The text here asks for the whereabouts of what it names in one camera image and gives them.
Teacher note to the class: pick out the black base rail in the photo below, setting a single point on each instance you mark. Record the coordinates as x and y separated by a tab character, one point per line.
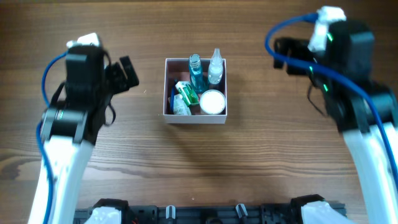
261	214

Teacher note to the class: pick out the clear pump sanitizer bottle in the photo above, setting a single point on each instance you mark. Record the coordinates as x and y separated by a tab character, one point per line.
215	69

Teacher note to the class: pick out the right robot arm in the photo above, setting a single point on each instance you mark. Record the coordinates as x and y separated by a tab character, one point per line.
365	111

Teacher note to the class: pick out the white green soap box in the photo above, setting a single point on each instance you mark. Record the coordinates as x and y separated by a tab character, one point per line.
180	107

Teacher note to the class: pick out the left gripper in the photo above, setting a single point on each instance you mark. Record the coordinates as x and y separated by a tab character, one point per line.
117	76

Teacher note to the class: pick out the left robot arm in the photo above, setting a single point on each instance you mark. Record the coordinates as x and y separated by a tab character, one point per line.
67	133

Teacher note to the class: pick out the blue mouthwash bottle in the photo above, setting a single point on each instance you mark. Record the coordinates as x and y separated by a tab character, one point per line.
196	74

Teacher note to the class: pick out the pink open cardboard box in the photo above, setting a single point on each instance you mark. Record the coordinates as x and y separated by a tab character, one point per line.
177	69

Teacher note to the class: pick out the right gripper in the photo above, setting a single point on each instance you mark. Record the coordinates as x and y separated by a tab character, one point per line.
294	54

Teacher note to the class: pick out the white cotton bud tub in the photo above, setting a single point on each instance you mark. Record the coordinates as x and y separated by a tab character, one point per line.
212	102

